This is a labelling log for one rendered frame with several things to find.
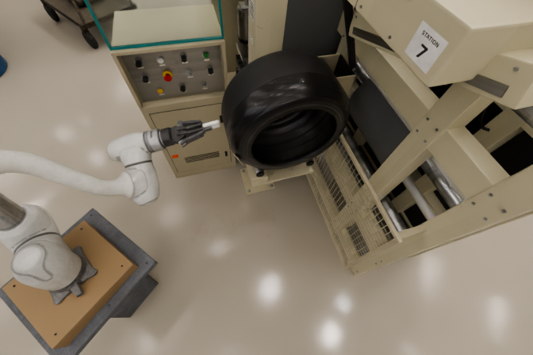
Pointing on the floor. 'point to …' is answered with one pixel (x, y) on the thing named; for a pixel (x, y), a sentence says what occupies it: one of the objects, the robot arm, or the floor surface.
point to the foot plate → (255, 185)
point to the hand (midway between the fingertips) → (211, 125)
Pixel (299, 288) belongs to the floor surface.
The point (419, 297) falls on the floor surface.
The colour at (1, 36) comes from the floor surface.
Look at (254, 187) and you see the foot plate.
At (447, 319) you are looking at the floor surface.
